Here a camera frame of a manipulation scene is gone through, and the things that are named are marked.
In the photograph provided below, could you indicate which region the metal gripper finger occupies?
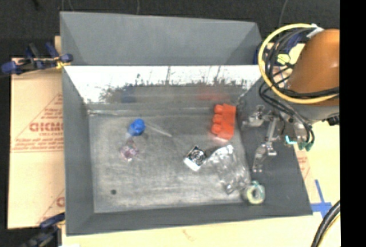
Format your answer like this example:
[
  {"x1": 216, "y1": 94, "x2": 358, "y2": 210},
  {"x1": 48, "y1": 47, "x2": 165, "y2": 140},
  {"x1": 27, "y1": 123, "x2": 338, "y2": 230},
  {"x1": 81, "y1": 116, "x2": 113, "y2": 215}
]
[
  {"x1": 241, "y1": 105, "x2": 275, "y2": 128},
  {"x1": 251, "y1": 142, "x2": 278, "y2": 174}
]

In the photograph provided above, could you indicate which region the orange-red studded toy block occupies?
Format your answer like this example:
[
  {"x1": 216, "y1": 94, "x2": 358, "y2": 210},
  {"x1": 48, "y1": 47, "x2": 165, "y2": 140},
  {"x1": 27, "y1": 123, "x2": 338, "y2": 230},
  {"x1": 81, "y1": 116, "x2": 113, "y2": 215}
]
[{"x1": 210, "y1": 103, "x2": 237, "y2": 141}]

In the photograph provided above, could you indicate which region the clear plastic bottle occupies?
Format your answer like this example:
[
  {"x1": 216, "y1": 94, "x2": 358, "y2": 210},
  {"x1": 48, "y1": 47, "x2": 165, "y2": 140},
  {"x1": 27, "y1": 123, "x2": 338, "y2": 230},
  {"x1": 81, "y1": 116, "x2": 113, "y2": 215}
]
[{"x1": 205, "y1": 144, "x2": 252, "y2": 195}]

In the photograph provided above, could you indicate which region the grey metal bin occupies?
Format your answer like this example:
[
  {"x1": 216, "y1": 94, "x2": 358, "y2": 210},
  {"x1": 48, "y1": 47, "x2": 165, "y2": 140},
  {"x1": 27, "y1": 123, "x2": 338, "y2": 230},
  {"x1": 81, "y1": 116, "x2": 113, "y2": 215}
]
[{"x1": 59, "y1": 11, "x2": 313, "y2": 236}]

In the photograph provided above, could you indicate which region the clear bottle with blue cap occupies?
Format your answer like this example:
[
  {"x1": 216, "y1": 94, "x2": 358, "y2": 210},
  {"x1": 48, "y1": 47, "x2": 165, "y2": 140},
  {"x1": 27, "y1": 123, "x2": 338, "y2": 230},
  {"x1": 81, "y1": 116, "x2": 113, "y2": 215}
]
[{"x1": 119, "y1": 118, "x2": 148, "y2": 163}]

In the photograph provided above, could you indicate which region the brown cardboard board red print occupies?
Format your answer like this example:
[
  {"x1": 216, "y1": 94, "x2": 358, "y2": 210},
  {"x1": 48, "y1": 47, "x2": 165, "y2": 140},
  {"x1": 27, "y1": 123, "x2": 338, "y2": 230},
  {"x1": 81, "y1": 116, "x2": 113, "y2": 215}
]
[{"x1": 7, "y1": 35, "x2": 67, "y2": 230}]

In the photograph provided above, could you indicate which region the pale green tape ring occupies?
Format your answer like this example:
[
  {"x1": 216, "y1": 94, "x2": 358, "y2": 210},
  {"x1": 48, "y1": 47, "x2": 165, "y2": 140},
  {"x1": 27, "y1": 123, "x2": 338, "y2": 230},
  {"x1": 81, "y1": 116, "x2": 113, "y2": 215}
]
[{"x1": 242, "y1": 180, "x2": 266, "y2": 206}]

